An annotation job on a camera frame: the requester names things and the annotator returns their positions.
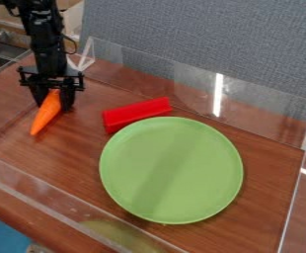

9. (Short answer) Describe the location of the clear acrylic enclosure wall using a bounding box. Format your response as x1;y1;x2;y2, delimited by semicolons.
0;39;306;253

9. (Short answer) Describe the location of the red wedge block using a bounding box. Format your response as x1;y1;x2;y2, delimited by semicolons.
101;97;171;133

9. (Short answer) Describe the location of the green round plate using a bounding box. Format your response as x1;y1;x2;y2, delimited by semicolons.
99;117;244;224

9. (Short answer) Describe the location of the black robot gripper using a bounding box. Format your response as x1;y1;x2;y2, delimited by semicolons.
17;66;84;112

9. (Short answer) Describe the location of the black cable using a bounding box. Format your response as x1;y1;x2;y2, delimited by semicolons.
60;33;79;55

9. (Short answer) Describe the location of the orange toy carrot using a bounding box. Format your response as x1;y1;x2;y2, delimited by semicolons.
31;89;60;135

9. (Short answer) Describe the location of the wooden shelf with knob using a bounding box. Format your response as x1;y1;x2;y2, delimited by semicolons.
0;20;76;60

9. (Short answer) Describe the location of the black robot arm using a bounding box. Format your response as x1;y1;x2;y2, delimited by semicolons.
0;0;84;112

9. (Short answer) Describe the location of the cardboard box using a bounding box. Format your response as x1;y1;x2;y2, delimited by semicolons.
57;0;84;35

